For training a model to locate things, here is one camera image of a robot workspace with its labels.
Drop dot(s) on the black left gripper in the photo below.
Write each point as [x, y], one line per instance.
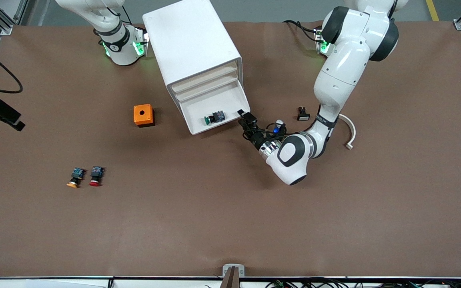
[257, 138]

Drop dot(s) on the green mushroom push button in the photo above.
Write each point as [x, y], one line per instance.
[214, 117]

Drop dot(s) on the white plastic drawer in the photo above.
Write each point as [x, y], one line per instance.
[206, 87]
[208, 94]
[204, 79]
[198, 116]

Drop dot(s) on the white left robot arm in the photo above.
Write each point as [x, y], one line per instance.
[342, 68]

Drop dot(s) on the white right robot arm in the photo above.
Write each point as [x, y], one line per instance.
[118, 44]

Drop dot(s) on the square white push button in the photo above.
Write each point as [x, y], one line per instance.
[303, 115]

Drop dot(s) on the white drawer cabinet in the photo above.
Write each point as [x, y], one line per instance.
[190, 40]

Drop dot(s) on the yellow mushroom push button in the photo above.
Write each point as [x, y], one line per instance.
[75, 178]

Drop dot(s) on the red mushroom push button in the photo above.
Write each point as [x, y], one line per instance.
[96, 176]

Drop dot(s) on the brown bar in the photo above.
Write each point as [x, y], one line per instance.
[232, 280]

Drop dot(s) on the white paper sheet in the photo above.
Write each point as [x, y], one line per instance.
[54, 284]

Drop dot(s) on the orange button enclosure box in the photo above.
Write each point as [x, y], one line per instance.
[142, 116]

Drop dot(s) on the grey metal bracket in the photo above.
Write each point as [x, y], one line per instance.
[241, 272]

